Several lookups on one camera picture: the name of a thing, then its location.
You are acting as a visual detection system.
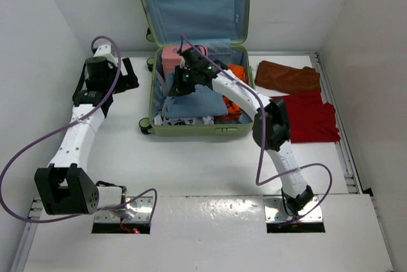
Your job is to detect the red shirt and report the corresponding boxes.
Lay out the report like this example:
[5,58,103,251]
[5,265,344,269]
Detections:
[281,92,340,144]

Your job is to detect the light blue jeans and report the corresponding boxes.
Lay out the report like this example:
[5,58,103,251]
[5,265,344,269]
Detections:
[162,85,228,118]

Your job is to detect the pink cosmetic case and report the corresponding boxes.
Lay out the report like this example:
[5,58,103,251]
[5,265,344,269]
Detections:
[161,44,209,78]

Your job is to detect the brown towel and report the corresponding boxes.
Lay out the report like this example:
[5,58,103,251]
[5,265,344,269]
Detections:
[255,60,321,94]

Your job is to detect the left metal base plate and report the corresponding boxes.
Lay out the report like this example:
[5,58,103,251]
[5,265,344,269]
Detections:
[93,196,154,224]

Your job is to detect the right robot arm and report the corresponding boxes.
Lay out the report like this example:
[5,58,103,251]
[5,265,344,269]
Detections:
[169,46,314,217]

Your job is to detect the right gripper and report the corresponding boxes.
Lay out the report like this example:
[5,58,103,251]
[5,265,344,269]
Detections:
[170,64,198,96]

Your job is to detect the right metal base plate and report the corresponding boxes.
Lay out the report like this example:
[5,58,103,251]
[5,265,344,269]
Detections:
[263,196,323,224]

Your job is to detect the light green suitcase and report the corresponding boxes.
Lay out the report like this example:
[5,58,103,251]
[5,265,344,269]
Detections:
[139,0,254,137]

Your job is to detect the metal base plate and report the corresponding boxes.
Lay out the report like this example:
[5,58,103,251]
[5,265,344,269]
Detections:
[93,196,154,224]
[263,196,323,224]

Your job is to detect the newspaper print white cloth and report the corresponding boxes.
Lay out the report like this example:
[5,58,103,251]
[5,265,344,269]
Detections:
[153,114,215,126]

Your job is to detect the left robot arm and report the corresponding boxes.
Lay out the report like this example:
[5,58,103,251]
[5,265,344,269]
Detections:
[34,57,139,215]

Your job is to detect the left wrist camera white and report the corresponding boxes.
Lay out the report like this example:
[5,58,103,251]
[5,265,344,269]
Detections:
[93,43,117,63]

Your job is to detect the orange black patterned blanket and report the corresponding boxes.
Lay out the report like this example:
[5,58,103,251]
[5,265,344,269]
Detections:
[215,64,249,121]

